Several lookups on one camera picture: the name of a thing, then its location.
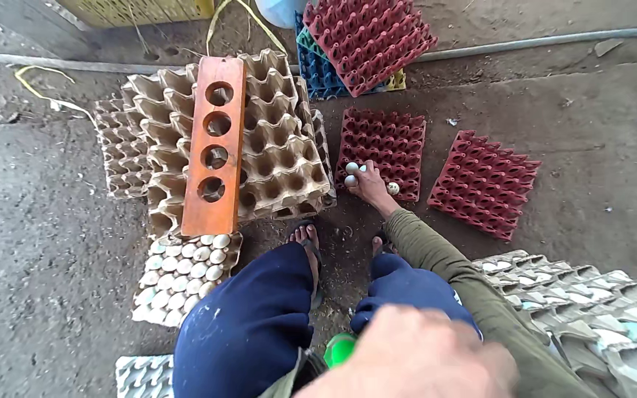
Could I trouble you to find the person's right hand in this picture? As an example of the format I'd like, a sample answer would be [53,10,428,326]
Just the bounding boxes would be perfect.
[347,160,401,221]

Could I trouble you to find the person's left hand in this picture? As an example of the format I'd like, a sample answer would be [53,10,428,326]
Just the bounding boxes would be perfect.
[293,303,520,398]

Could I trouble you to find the person's left forearm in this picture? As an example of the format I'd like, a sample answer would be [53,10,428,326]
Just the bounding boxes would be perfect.
[257,348,327,398]

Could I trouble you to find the person's right forearm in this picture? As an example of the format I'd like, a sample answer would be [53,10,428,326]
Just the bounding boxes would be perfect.
[385,207,598,398]

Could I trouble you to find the red plastic egg tray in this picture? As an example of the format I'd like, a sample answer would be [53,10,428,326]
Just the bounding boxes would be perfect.
[337,108,427,202]
[302,0,439,98]
[427,130,542,242]

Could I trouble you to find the yellow plastic egg tray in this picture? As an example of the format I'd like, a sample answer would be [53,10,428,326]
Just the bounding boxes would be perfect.
[382,68,407,92]

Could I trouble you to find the bright green plastic object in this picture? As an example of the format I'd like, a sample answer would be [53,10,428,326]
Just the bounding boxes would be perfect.
[324,332,358,369]

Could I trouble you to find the stack of brown cardboard trays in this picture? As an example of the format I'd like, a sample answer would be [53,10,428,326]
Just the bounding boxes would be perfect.
[121,49,337,238]

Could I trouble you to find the blue plastic egg tray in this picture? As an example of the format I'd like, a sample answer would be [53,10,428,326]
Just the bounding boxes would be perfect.
[295,11,388,101]

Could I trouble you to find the green plastic egg tray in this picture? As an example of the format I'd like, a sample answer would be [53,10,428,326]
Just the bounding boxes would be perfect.
[296,28,330,62]

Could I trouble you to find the stack of grey egg-filled trays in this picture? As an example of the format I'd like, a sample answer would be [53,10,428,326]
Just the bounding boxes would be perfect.
[472,250,637,398]

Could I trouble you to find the cardboard tray under eggs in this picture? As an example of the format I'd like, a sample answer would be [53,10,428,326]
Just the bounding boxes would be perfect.
[132,231,243,328]

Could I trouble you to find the orange wooden board with holes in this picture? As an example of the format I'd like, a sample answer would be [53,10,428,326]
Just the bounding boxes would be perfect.
[181,56,247,237]

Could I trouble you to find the light blue plastic bag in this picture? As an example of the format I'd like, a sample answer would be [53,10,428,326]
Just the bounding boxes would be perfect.
[254,0,309,29]

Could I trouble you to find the person's legs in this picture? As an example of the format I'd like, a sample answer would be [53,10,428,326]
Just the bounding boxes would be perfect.
[173,219,484,398]

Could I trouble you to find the pile of whitish eggs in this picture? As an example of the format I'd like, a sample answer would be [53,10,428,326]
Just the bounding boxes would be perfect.
[133,234,232,327]

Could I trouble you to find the brown cardboard egg tray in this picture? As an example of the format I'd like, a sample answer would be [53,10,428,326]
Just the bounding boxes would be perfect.
[94,98,153,200]

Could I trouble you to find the yellow plastic crate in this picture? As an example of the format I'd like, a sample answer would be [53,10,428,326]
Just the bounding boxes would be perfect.
[56,0,216,29]

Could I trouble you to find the grey cardboard egg tray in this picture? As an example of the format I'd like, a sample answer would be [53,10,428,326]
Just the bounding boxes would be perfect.
[115,354,175,398]

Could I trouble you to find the grey wooden plank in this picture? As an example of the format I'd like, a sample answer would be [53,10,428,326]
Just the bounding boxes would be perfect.
[0,0,95,60]

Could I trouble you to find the grey hose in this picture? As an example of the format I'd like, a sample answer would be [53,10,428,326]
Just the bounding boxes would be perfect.
[0,26,637,75]

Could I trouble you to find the yellow strap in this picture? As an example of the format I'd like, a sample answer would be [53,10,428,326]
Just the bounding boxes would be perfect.
[14,65,99,130]
[206,0,288,57]

